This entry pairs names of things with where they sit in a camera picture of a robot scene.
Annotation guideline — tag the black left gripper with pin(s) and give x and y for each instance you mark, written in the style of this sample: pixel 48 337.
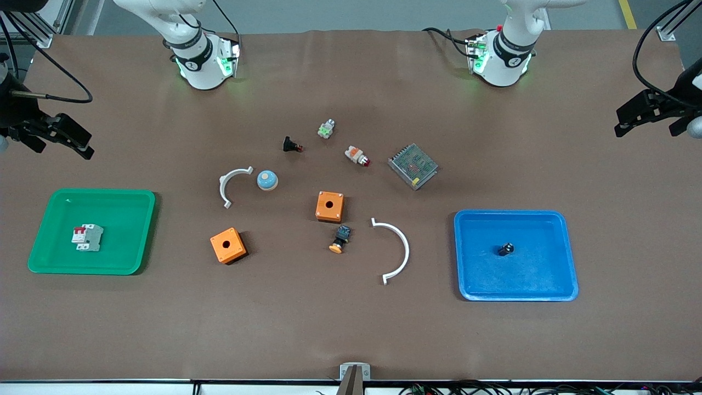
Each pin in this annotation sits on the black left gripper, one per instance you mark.
pixel 680 100

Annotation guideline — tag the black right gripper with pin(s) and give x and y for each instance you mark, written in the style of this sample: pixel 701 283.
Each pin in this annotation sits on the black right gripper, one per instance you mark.
pixel 16 114

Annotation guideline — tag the white red circuit breaker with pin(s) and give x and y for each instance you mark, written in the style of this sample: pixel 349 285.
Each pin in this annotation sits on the white red circuit breaker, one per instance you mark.
pixel 90 238

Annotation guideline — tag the small black capacitor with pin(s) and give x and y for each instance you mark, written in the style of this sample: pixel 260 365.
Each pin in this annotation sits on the small black capacitor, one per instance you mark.
pixel 505 249

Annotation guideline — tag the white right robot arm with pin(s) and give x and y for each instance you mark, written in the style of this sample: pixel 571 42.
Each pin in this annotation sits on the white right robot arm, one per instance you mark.
pixel 197 60

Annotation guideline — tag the green plastic tray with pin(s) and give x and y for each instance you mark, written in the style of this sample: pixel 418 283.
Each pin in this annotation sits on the green plastic tray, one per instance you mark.
pixel 120 258

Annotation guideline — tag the small white curved strip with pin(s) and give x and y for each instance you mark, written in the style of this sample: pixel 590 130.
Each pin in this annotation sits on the small white curved strip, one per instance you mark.
pixel 221 186

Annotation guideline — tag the orange button box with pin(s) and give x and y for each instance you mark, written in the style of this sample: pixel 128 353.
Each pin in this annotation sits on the orange button box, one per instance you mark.
pixel 329 211
pixel 230 249

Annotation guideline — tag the blue dome buzzer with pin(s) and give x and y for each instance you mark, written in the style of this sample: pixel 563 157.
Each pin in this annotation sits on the blue dome buzzer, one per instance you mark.
pixel 267 180

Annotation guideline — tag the blue plastic tray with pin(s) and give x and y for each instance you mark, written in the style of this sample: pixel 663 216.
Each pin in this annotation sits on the blue plastic tray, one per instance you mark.
pixel 515 280

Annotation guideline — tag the black red push button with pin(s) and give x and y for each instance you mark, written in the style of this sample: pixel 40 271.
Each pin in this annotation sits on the black red push button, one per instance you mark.
pixel 289 144

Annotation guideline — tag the metal mesh power supply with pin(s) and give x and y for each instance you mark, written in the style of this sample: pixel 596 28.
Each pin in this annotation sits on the metal mesh power supply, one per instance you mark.
pixel 413 165

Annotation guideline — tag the green white indicator light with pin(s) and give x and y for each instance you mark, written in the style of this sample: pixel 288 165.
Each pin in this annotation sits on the green white indicator light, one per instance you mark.
pixel 326 129

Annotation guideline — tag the large white curved strip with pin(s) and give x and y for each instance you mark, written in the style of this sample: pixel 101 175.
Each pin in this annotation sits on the large white curved strip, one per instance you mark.
pixel 407 249

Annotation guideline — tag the red orange indicator light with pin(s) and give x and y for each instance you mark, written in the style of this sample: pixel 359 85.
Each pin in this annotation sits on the red orange indicator light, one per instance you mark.
pixel 355 154

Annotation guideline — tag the orange cap push button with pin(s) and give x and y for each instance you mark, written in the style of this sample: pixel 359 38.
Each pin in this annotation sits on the orange cap push button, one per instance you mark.
pixel 340 239

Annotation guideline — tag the brown table mat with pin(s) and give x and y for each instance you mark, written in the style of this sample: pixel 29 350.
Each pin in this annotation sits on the brown table mat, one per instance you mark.
pixel 351 329

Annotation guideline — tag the white table edge rail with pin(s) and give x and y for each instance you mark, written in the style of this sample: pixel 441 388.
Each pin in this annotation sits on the white table edge rail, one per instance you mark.
pixel 109 388

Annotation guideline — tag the grey table clamp bracket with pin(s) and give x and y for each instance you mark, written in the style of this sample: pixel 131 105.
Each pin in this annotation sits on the grey table clamp bracket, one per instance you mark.
pixel 355 373

